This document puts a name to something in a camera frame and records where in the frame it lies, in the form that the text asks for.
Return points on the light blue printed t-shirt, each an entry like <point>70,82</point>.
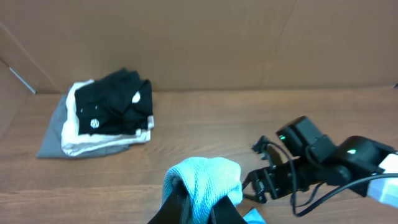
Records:
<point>207,180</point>

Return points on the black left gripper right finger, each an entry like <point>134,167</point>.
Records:
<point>224,212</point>

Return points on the black polo shirt with logo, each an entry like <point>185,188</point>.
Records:
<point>120,103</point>

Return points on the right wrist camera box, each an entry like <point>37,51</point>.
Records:
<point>302,138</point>

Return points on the folded beige garment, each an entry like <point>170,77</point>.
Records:
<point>74,144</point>

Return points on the folded grey garment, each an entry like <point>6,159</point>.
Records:
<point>51,144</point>

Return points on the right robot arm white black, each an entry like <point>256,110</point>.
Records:
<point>315,162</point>

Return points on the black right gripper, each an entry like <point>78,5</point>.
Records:
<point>277,180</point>

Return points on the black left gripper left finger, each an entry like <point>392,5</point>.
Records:
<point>176,209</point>

